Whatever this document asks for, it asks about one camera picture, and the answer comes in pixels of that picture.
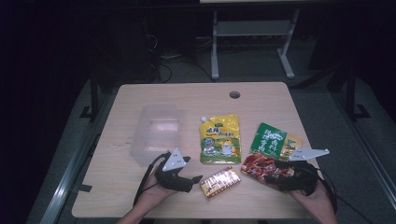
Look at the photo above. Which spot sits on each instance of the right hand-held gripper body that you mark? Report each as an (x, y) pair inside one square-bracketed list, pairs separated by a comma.
[(302, 179)]

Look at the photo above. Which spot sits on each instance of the clear plastic container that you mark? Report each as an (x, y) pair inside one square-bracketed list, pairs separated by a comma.
[(157, 133)]

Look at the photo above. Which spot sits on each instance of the person's right hand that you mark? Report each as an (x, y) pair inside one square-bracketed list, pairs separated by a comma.
[(319, 202)]

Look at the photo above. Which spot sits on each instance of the black metal stand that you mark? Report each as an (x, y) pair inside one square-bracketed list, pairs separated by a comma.
[(94, 93), (351, 93)]

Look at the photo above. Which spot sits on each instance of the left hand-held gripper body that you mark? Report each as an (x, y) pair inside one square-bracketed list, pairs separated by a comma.
[(169, 179)]

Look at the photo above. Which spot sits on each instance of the green and red food packet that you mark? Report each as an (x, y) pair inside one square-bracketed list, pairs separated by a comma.
[(269, 143)]

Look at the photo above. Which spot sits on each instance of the black table edge bracket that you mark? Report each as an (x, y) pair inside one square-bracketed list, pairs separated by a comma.
[(84, 188)]

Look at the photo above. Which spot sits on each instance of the white metal desk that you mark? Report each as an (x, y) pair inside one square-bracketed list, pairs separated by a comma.
[(253, 28)]

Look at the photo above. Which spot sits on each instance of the aluminium rail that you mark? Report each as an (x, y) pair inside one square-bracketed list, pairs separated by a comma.
[(70, 174), (370, 149)]

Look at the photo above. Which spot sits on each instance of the person's left hand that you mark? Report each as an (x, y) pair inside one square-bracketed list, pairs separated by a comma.
[(154, 193)]

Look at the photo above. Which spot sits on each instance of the yellow spout pouch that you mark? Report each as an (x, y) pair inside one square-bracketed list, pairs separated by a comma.
[(220, 140)]

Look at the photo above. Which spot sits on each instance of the red and yellow box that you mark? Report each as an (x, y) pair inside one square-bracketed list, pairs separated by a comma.
[(219, 183)]

